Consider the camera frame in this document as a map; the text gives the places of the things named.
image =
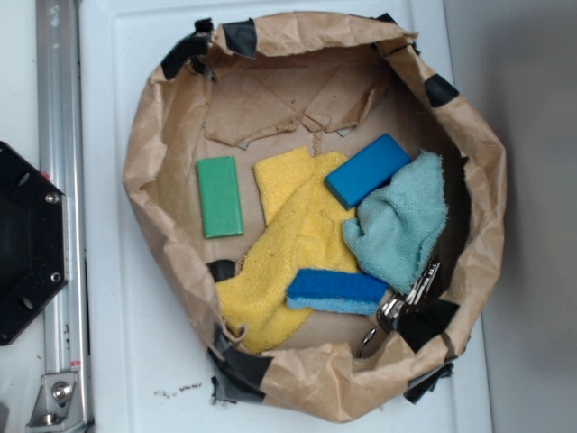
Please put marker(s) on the green wooden block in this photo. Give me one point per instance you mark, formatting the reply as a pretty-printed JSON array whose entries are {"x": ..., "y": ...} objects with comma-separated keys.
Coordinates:
[{"x": 220, "y": 197}]

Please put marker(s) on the aluminium extrusion rail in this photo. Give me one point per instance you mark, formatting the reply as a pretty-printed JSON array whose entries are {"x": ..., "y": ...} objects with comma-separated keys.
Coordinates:
[{"x": 66, "y": 336}]

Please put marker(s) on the brown paper bag bin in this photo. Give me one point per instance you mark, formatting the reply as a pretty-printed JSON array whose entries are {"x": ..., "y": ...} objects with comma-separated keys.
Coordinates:
[{"x": 330, "y": 83}]

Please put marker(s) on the blue wooden block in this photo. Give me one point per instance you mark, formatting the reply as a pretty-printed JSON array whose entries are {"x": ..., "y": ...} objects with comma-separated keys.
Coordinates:
[{"x": 367, "y": 170}]

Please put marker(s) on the yellow microfiber cloth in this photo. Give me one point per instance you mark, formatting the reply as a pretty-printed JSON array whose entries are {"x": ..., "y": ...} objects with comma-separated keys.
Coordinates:
[{"x": 303, "y": 230}]

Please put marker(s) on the silver key bunch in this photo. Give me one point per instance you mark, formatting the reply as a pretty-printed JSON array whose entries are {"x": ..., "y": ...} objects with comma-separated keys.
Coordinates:
[{"x": 421, "y": 295}]

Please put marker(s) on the white tray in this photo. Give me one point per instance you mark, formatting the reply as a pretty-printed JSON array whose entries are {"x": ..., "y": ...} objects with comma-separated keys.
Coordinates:
[{"x": 150, "y": 372}]

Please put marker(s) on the blue sponge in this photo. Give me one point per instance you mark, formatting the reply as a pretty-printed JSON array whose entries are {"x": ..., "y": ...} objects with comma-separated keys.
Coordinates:
[{"x": 340, "y": 292}]

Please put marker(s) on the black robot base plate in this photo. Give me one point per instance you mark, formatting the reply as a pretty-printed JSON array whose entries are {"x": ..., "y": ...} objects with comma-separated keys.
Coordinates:
[{"x": 33, "y": 267}]

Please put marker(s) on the metal corner bracket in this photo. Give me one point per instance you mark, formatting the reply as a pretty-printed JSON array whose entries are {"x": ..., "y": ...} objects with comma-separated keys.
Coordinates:
[{"x": 58, "y": 406}]

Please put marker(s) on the light teal cloth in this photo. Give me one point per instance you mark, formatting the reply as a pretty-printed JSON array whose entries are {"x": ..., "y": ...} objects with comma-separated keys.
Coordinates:
[{"x": 397, "y": 226}]

